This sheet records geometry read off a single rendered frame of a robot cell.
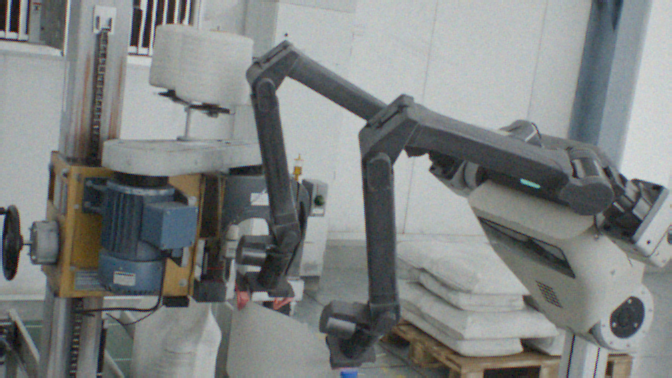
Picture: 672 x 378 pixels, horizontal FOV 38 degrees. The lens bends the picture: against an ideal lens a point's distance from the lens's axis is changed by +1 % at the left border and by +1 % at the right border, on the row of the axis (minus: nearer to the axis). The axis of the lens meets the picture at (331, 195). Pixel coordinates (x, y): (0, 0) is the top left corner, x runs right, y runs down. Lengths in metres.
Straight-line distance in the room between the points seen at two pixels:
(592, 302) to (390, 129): 0.68
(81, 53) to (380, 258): 0.93
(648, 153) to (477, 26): 2.12
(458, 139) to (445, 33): 5.83
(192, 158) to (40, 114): 2.91
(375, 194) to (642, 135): 7.18
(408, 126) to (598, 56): 6.70
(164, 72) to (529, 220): 0.97
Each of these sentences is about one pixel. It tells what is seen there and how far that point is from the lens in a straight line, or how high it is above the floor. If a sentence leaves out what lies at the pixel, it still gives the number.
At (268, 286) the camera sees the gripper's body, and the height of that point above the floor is 1.10.
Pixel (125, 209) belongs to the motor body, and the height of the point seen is 1.28.
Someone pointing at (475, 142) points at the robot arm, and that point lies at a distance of 1.67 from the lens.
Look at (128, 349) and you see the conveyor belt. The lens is 4.03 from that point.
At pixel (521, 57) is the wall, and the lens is 7.90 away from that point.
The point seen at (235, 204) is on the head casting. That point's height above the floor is 1.27.
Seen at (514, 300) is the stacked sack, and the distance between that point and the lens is 5.32.
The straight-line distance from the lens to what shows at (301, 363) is 2.20.
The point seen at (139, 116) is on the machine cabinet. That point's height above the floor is 1.16.
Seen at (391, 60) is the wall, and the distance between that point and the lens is 7.25.
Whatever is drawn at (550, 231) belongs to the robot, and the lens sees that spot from 2.01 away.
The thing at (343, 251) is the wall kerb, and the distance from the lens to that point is 7.29.
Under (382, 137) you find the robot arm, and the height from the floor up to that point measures 1.56.
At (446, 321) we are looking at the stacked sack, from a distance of 5.18.
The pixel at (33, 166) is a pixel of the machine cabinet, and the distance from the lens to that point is 5.13.
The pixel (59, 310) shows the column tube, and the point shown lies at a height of 0.98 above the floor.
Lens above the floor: 1.72
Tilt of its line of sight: 9 degrees down
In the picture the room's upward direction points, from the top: 8 degrees clockwise
